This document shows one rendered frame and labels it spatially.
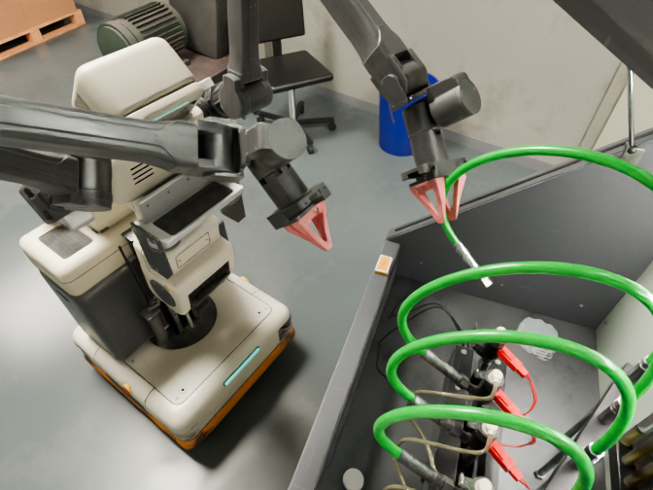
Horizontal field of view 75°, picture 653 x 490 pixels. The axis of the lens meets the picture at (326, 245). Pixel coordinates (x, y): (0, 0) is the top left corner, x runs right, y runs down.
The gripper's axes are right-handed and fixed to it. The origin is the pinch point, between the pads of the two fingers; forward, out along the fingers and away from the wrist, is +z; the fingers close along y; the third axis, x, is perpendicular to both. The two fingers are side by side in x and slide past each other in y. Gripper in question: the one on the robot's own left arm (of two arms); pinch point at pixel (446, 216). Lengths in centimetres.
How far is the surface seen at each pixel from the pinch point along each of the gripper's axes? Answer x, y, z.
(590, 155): -25.1, 0.1, -2.9
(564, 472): -15.0, -6.2, 37.1
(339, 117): 216, 140, -96
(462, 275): -15.8, -16.4, 7.4
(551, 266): -24.7, -12.2, 8.1
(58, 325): 188, -68, 4
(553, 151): -21.4, -0.9, -4.7
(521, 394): 10.9, 19.9, 41.3
